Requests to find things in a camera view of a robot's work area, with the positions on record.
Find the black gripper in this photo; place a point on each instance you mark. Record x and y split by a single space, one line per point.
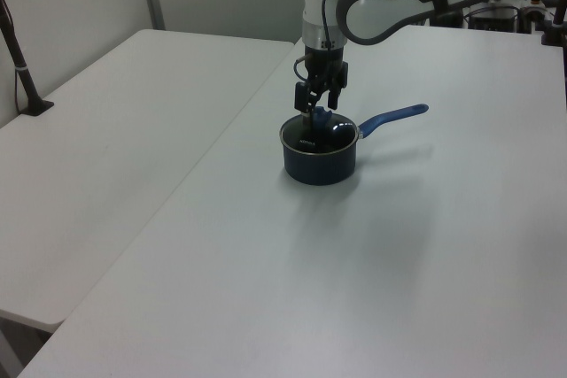
323 61

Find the black pole with flat base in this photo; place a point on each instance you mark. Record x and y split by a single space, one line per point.
26 81

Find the black pole with table clamp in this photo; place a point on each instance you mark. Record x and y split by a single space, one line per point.
559 6

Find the glass lid with blue knob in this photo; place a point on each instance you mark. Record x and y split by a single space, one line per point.
339 134

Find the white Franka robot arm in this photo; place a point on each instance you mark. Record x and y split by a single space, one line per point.
376 2

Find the black equipment box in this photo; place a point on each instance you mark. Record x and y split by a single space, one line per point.
491 19

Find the white side table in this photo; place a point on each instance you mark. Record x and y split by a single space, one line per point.
111 139

